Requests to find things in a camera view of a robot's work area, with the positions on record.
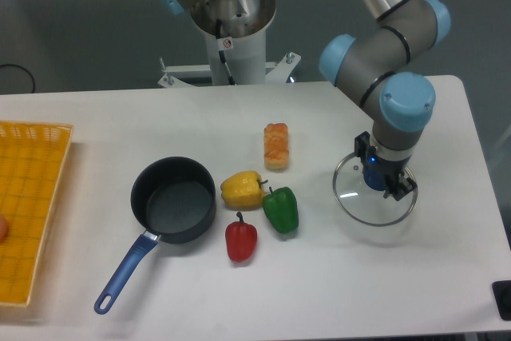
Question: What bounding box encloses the dark saucepan blue handle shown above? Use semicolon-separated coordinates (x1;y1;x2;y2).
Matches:
93;157;216;315

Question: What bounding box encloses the red bell pepper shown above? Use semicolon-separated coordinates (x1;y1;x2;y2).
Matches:
225;212;258;263

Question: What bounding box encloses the black cable on floor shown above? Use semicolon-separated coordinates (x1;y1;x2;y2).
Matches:
0;63;37;94

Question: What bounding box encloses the glass lid blue knob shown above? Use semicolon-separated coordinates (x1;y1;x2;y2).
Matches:
332;153;418;227

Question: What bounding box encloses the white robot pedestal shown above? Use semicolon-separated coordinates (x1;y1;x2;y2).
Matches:
158;0;301;88

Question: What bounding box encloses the black device at table edge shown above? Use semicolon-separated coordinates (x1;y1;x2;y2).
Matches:
492;280;511;321

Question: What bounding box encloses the orange bread loaf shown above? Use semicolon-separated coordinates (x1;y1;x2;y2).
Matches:
263;123;289;171

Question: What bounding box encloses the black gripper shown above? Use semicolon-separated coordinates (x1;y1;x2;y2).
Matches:
354;132;418;200

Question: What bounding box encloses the yellow bell pepper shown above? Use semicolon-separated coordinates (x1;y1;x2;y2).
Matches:
220;170;268;211

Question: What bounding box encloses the yellow woven basket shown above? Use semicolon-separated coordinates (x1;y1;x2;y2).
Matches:
1;121;73;307

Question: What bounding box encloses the green bell pepper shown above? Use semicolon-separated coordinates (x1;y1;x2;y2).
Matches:
263;187;299;234

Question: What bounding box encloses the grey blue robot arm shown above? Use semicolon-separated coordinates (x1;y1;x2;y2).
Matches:
161;0;451;200

